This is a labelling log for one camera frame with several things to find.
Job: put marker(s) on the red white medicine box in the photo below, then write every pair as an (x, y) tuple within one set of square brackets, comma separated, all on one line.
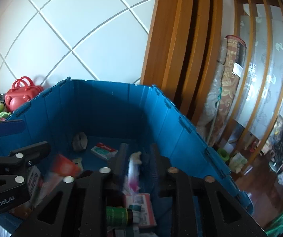
[(142, 209)]

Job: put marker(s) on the rolled patterned carpet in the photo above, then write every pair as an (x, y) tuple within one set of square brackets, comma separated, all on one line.
[(221, 96)]

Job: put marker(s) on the red green tissue pack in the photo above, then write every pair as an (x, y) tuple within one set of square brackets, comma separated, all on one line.
[(103, 151)]

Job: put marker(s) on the pink white tube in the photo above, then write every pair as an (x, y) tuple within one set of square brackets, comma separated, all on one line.
[(131, 181)]

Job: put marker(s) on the wooden headboard frame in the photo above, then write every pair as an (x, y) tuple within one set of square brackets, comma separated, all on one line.
[(182, 51)]

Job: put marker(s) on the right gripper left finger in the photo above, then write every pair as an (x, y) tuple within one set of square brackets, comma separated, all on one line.
[(78, 207)]

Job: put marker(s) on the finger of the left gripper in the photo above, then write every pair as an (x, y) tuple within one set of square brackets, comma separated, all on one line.
[(11, 127), (32, 154)]

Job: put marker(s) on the blue folding storage crate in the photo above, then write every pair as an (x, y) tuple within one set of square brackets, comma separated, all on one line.
[(114, 113)]

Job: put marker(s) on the grey roll in crate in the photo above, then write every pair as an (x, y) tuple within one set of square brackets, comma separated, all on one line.
[(80, 142)]

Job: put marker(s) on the green plush toy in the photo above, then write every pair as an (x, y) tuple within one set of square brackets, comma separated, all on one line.
[(3, 112)]

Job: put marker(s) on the wooden glass partition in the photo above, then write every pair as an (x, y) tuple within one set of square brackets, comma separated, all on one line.
[(259, 97)]

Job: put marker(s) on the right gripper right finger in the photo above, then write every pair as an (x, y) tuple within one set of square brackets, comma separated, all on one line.
[(190, 206)]

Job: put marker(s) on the red toy handbag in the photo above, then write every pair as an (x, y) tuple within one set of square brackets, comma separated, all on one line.
[(22, 90)]

